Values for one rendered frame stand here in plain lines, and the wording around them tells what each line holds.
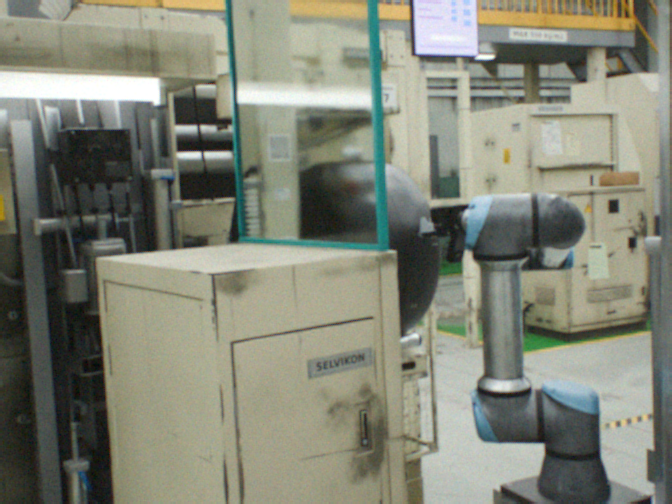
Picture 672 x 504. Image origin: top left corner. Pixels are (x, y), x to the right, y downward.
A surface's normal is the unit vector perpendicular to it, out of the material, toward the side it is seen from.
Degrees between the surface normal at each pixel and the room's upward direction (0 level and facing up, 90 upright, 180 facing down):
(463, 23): 90
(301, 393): 90
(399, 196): 53
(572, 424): 90
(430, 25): 90
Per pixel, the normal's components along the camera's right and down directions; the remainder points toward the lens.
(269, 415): 0.59, 0.04
